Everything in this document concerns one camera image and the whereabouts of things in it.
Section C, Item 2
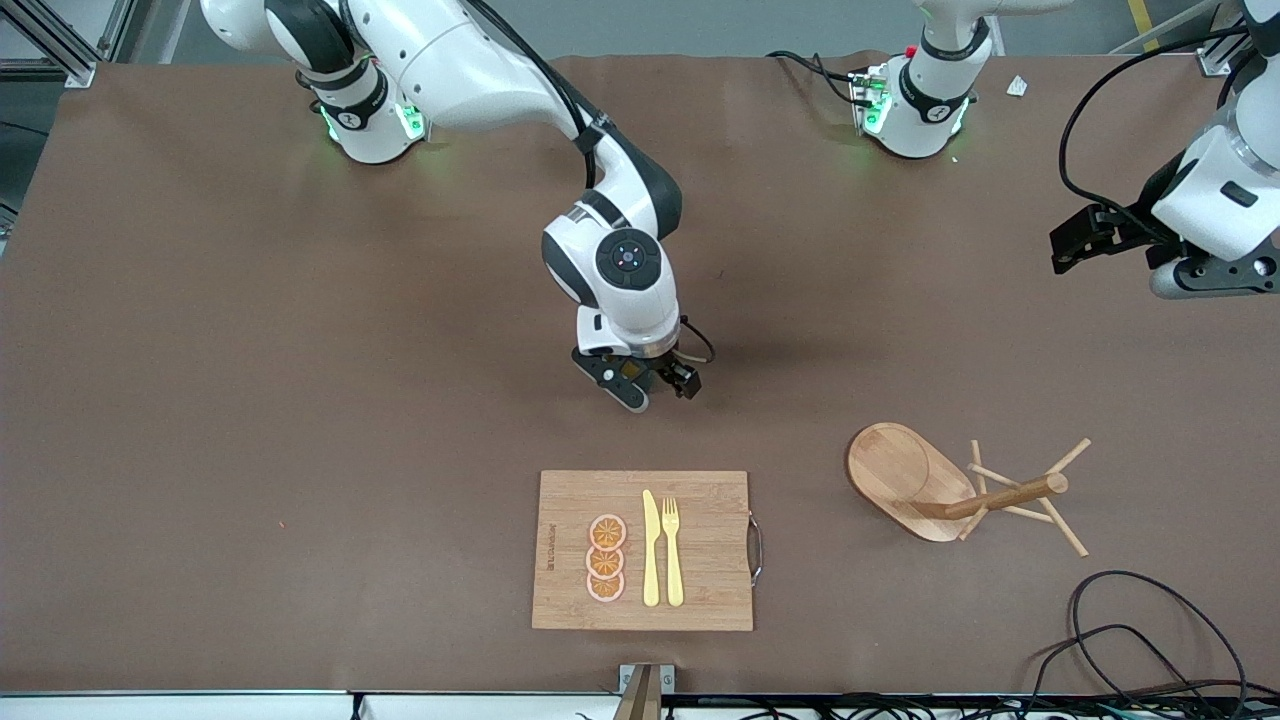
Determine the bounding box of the black cable bundle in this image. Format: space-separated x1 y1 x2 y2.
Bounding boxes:
575 695 1280 720

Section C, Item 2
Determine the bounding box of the brown table mat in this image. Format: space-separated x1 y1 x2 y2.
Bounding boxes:
0 50 1280 696

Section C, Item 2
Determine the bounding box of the left arm base cable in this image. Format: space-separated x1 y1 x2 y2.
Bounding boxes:
768 50 863 106

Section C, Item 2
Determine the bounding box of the wooden mug tree stand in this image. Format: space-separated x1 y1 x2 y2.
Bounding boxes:
846 422 1093 558

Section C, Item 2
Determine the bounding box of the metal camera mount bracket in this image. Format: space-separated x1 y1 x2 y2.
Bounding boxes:
612 663 676 720

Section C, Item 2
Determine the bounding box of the black looped floor cable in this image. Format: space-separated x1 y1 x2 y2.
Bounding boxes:
1028 624 1216 720
1069 569 1251 720

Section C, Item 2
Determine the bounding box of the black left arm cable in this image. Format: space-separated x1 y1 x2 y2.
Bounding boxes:
1058 25 1251 216

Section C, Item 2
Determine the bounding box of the bamboo cutting board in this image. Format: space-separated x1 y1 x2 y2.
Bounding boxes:
531 470 764 632

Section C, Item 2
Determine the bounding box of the aluminium frame profile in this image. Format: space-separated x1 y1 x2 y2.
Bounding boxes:
1198 20 1251 77
0 0 136 87

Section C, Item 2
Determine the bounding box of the yellow plastic fork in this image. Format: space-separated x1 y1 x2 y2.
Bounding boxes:
661 497 685 608

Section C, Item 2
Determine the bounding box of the yellow plastic knife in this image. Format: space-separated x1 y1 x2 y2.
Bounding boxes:
642 489 662 608

